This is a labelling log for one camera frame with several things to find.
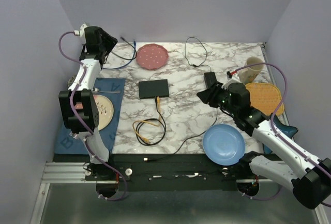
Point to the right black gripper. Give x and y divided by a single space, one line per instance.
209 95

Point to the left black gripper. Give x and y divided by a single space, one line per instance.
110 40

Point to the black power adapter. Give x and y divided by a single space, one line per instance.
209 79

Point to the black network switch box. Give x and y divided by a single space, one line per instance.
154 88

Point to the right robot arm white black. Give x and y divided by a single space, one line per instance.
304 174

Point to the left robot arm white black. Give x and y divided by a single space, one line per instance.
78 107

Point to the cream ceramic mug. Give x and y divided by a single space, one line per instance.
247 75

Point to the pink dotted plate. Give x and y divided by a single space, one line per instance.
152 56

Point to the metal spoon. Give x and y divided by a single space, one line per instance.
96 91

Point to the blue plastic plate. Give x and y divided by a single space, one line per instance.
223 144

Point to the patterned small bowl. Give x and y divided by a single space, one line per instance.
71 81

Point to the yellow woven mat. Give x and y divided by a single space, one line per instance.
264 97

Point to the pink cream plate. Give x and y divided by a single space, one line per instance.
105 109

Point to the blue star-shaped dish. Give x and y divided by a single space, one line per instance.
289 131

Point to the metal fork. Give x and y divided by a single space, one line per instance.
74 135

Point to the blue fabric placemat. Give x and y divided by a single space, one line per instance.
65 144

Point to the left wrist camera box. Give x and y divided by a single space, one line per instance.
82 30

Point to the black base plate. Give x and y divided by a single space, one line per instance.
173 163

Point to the aluminium mounting rail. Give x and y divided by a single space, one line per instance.
73 173

